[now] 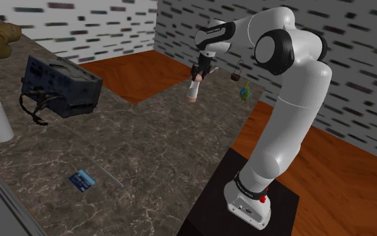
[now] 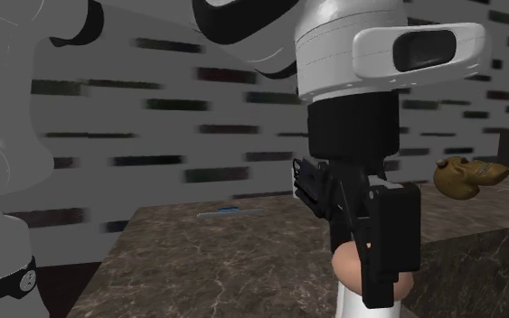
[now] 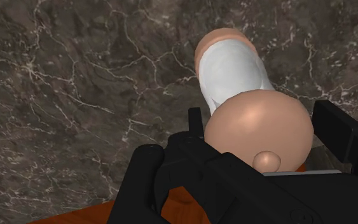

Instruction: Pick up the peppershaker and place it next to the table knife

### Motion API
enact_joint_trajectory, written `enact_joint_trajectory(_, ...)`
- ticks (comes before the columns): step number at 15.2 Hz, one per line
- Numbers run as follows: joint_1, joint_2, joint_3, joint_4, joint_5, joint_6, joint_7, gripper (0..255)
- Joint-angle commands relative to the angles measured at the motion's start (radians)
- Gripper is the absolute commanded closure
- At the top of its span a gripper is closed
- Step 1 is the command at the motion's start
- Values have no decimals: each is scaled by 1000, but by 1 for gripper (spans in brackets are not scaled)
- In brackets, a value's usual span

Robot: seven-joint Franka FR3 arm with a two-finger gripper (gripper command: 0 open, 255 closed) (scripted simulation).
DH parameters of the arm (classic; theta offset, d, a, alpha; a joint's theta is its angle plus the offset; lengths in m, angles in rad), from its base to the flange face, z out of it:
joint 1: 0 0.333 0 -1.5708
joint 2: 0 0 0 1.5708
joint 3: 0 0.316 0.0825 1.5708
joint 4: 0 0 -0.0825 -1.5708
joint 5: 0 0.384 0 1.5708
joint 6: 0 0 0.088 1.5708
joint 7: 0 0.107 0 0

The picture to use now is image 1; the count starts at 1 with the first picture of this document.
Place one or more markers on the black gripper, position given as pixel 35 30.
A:
pixel 202 67

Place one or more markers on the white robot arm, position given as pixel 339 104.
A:
pixel 292 114

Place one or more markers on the white and pink bottle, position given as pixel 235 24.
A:
pixel 193 90

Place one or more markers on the blue green bird figure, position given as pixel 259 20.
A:
pixel 245 93

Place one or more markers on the thin clear stick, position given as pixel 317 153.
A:
pixel 103 170

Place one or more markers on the black robot stand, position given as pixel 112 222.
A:
pixel 214 212

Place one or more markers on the blue card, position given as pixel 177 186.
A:
pixel 82 180

